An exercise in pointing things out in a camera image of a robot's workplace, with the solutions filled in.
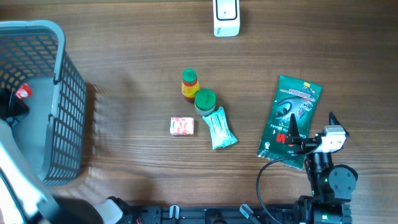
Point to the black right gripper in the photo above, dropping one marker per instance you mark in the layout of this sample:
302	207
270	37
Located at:
293	137

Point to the red coffee stick sachet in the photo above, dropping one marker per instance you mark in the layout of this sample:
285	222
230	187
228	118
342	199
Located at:
24	92

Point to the green glove package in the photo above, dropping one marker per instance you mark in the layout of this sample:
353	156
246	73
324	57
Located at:
293	96

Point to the teal wipes packet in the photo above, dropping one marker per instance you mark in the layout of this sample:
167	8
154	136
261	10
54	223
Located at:
221	136

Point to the green lid jar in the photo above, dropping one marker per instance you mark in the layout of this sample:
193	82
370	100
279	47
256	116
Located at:
205	102

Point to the red sauce bottle green cap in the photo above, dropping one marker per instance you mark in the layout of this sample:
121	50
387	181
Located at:
190	84

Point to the red white small box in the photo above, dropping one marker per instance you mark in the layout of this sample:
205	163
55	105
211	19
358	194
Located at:
181	126

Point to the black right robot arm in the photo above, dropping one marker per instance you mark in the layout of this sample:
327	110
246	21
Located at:
332	185

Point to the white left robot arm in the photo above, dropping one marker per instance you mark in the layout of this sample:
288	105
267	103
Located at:
25	198

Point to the white barcode scanner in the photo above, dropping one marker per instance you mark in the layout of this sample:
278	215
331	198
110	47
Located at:
226	18

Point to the grey plastic basket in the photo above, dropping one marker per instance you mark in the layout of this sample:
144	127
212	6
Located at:
51	136

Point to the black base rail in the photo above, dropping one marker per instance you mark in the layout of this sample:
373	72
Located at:
277	213

